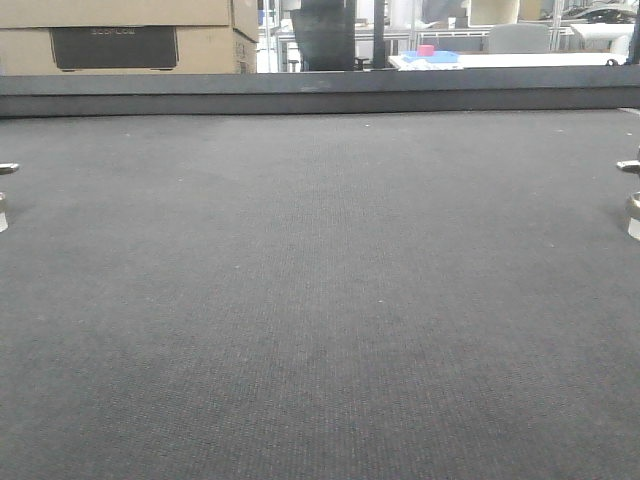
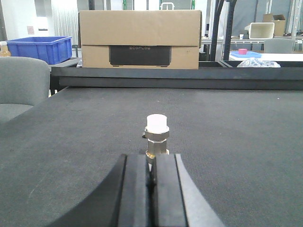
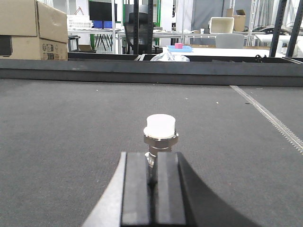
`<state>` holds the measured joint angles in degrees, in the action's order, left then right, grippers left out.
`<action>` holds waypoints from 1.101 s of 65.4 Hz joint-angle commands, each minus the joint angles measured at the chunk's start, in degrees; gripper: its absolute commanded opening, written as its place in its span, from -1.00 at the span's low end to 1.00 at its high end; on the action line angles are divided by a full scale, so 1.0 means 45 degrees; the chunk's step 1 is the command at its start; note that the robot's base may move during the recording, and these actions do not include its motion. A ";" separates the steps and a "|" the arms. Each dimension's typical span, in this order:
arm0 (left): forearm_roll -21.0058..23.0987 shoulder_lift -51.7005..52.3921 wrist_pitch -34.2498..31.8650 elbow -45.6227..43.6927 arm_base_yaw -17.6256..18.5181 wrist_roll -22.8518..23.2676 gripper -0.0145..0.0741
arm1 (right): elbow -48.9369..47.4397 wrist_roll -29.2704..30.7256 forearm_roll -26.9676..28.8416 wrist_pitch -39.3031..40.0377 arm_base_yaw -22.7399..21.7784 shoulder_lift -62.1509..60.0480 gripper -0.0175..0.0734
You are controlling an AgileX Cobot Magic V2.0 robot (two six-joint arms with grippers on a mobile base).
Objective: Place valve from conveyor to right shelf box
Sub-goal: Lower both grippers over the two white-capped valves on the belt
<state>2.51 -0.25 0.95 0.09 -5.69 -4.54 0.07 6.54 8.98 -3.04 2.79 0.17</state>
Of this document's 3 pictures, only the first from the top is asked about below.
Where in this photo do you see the dark grey conveyor belt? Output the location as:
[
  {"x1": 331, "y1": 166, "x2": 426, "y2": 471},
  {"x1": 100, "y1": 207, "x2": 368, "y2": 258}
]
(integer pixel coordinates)
[{"x1": 1, "y1": 109, "x2": 639, "y2": 479}]

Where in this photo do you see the upper cardboard box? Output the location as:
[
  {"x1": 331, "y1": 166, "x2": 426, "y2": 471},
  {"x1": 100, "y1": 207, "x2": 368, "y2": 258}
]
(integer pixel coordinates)
[{"x1": 1, "y1": 0, "x2": 258, "y2": 41}]

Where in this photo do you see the cardboard box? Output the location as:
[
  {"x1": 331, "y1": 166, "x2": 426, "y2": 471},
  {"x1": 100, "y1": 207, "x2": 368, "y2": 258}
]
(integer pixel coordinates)
[
  {"x1": 1, "y1": 0, "x2": 258, "y2": 41},
  {"x1": 1, "y1": 27, "x2": 257, "y2": 76}
]

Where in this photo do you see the lower cardboard box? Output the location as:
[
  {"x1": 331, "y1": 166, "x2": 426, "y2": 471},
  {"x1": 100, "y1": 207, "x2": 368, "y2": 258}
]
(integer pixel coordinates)
[{"x1": 1, "y1": 27, "x2": 257, "y2": 76}]

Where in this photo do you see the black vertical pole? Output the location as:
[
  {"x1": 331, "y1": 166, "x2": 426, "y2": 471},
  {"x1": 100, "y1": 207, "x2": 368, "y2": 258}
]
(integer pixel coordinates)
[{"x1": 372, "y1": 0, "x2": 388, "y2": 70}]

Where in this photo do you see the black bin in background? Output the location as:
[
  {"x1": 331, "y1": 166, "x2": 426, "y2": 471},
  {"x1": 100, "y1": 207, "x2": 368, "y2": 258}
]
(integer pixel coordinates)
[{"x1": 290, "y1": 1, "x2": 355, "y2": 72}]

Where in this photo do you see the blue tray on table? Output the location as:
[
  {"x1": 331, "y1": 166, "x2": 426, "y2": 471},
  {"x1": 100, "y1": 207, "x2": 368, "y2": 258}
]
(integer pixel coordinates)
[{"x1": 401, "y1": 50, "x2": 459, "y2": 64}]

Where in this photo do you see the white background table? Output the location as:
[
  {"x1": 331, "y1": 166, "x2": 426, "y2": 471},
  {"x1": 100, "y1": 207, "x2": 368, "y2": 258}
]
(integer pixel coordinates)
[{"x1": 389, "y1": 52, "x2": 627, "y2": 71}]

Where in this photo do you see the dark conveyor side rail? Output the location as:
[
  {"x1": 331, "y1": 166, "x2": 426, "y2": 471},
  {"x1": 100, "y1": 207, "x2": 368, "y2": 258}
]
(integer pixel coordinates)
[{"x1": 1, "y1": 66, "x2": 639, "y2": 118}]

